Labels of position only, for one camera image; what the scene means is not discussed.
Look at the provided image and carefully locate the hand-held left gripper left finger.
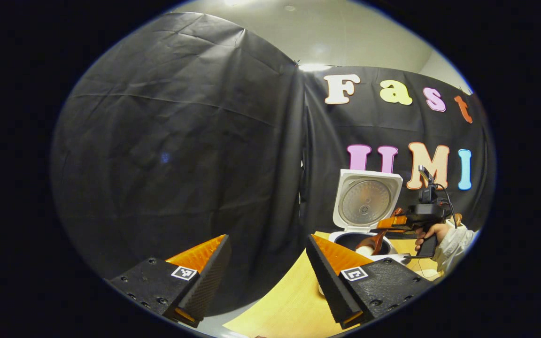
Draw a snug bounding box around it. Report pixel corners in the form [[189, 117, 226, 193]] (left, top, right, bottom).
[[104, 234, 232, 328]]

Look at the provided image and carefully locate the black backdrop cloth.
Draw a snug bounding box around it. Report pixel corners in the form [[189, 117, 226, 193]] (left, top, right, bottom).
[[50, 12, 496, 317]]

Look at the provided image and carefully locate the white rice cooker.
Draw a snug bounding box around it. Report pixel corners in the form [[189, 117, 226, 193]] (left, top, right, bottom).
[[328, 169, 410, 266]]

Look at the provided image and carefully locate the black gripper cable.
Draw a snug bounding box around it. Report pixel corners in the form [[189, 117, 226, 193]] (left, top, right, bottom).
[[435, 183, 456, 226]]

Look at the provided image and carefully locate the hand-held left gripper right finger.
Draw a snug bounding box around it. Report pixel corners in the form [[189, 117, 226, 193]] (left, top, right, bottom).
[[305, 234, 435, 330]]

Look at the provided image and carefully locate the brown wooden spoon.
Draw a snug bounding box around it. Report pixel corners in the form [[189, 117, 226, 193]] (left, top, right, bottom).
[[356, 209, 405, 256]]

